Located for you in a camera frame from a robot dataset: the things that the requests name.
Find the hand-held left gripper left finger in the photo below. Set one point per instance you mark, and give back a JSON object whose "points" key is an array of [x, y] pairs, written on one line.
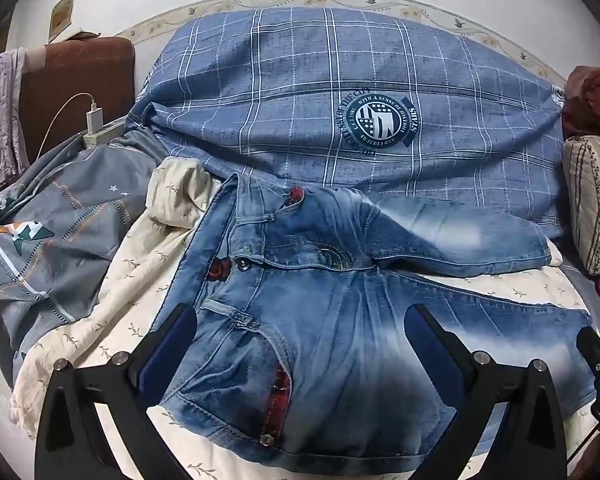
{"points": [[167, 355]]}

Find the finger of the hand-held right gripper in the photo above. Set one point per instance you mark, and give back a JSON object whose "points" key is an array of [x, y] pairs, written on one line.
{"points": [[597, 355]]}

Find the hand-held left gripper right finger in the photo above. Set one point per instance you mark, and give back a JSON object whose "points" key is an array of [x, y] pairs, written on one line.
{"points": [[432, 355]]}

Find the blue denim pants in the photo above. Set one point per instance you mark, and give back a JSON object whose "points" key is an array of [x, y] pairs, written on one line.
{"points": [[330, 320]]}

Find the blue-grey bed sheet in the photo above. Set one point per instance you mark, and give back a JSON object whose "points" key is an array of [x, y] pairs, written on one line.
{"points": [[592, 290]]}

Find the cream leaf-print blanket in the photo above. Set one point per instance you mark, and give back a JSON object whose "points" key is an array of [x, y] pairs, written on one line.
{"points": [[130, 280]]}

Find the grey printed quilt cover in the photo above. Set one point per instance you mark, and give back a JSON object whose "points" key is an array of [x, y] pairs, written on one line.
{"points": [[70, 270]]}

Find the striped beige pillow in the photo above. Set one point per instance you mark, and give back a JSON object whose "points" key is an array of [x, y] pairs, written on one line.
{"points": [[592, 200]]}

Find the white power strip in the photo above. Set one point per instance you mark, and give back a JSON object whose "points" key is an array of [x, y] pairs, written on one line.
{"points": [[105, 135]]}

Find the reddish brown cloth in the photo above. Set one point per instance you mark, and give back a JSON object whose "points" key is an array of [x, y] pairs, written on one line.
{"points": [[587, 100]]}

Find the white charger plug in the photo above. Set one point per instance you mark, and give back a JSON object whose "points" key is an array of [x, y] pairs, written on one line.
{"points": [[94, 117]]}

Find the brown headboard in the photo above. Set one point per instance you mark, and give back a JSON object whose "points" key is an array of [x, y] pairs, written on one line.
{"points": [[75, 75]]}

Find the pale purple cloth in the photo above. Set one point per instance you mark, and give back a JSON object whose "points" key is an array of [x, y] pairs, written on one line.
{"points": [[2, 110]]}

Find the small wall picture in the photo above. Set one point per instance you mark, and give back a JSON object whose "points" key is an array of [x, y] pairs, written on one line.
{"points": [[62, 12]]}

